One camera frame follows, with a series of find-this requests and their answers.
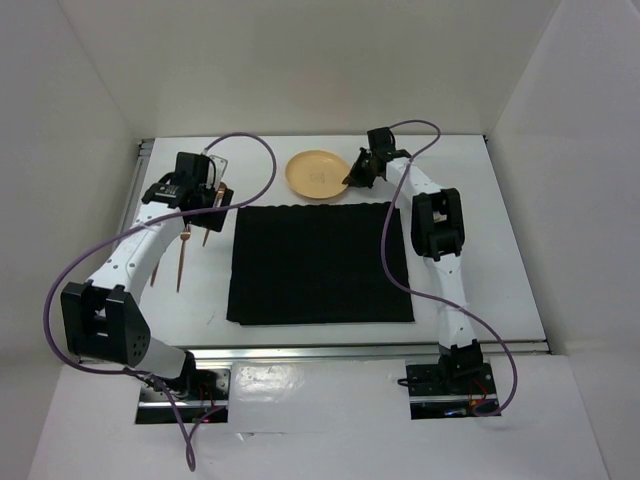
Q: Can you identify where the yellow plate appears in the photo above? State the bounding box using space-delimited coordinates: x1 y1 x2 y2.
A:
285 150 350 200

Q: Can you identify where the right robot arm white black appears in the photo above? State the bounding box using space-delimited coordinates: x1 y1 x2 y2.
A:
343 127 484 395

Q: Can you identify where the aluminium left rail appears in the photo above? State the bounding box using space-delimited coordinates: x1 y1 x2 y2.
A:
130 139 155 202

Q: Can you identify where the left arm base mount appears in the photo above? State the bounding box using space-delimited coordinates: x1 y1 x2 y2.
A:
135 366 231 425

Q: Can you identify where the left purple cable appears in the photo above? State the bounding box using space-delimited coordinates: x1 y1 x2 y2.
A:
43 131 278 473

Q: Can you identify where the copper knife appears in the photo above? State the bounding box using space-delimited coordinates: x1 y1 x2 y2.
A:
149 261 160 288

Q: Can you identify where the aluminium rail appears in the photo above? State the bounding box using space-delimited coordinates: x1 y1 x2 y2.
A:
184 339 551 362
130 139 155 202

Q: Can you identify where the copper spoon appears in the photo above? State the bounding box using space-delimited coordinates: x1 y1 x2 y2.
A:
202 182 226 247

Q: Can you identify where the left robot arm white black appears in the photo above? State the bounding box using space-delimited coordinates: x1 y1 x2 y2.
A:
61 152 233 399

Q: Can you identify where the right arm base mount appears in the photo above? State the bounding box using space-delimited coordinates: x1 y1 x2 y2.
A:
397 363 500 420

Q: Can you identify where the black cloth placemat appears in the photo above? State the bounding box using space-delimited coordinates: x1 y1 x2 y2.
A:
227 203 414 326

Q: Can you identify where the aluminium front rail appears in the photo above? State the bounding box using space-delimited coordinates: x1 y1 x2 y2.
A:
184 339 551 362

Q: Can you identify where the copper fork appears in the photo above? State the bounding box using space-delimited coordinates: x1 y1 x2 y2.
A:
176 225 191 293

